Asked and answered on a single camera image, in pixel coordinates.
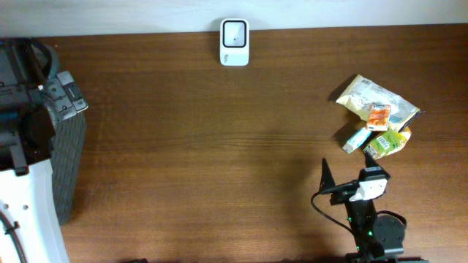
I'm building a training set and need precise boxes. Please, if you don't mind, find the small orange white packet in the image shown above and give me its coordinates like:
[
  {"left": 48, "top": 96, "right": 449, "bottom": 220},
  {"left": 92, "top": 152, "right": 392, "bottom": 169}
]
[{"left": 366, "top": 104, "right": 391, "bottom": 132}]

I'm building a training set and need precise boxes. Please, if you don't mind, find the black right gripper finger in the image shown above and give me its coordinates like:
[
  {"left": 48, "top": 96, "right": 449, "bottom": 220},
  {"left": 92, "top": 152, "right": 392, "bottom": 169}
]
[
  {"left": 364, "top": 152, "right": 380, "bottom": 168},
  {"left": 319, "top": 158, "right": 336, "bottom": 193}
]

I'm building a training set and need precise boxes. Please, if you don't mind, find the white barcode scanner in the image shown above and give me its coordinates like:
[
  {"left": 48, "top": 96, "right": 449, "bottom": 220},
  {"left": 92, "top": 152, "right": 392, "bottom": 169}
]
[{"left": 219, "top": 18, "right": 250, "bottom": 66}]

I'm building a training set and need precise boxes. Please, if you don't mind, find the grey plastic mesh basket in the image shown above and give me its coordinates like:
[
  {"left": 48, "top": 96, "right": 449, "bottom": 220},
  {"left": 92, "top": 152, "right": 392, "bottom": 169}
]
[{"left": 46, "top": 47, "right": 88, "bottom": 226}]

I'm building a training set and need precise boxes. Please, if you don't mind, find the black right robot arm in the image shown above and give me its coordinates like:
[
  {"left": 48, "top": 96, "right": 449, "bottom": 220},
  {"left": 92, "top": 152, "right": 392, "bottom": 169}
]
[{"left": 311, "top": 153, "right": 425, "bottom": 262}]

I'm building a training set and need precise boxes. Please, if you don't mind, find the green blue plastic packet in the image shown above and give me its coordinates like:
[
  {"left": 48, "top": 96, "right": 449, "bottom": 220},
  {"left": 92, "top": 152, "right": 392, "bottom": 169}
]
[{"left": 342, "top": 127, "right": 372, "bottom": 154}]

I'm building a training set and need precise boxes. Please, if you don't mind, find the yellow snack bag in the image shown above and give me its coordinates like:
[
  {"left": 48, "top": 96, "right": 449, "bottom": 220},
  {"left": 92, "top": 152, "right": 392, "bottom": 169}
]
[{"left": 336, "top": 75, "right": 420, "bottom": 132}]

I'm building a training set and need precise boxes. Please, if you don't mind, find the black left camera cable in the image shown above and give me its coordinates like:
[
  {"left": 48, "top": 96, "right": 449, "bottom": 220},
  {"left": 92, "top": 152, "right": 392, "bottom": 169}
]
[{"left": 0, "top": 210, "right": 27, "bottom": 263}]

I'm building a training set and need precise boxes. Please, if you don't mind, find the green drink carton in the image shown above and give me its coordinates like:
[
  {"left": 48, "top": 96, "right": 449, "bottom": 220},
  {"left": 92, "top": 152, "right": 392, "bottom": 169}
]
[{"left": 363, "top": 127, "right": 412, "bottom": 159}]

